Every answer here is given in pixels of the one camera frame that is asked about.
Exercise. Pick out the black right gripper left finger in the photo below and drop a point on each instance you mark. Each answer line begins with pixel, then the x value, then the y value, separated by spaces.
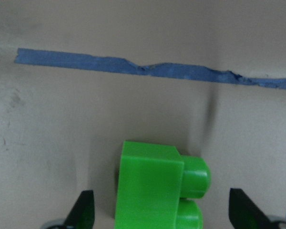
pixel 82 214

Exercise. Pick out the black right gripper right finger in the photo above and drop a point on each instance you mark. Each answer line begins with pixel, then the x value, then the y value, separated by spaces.
pixel 244 213

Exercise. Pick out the green toy block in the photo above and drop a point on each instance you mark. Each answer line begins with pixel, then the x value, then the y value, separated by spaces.
pixel 157 188

